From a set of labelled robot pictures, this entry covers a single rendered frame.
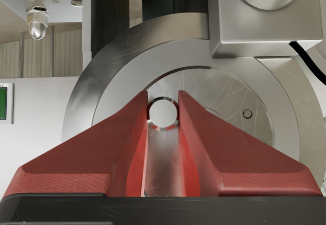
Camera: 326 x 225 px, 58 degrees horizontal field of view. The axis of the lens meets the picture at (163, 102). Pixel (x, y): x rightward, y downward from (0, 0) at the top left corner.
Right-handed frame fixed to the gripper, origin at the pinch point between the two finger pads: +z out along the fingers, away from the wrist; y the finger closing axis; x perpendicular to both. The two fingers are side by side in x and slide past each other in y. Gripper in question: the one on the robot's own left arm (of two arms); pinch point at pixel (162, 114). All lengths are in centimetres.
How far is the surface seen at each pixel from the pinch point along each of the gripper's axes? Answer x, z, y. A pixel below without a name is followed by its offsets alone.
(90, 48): -0.1, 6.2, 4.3
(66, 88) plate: 19.6, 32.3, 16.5
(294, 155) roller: 4.0, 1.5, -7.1
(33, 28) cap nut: 11.1, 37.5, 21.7
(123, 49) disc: -0.3, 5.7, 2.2
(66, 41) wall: 134, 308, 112
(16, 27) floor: 115, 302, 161
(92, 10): -1.7, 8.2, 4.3
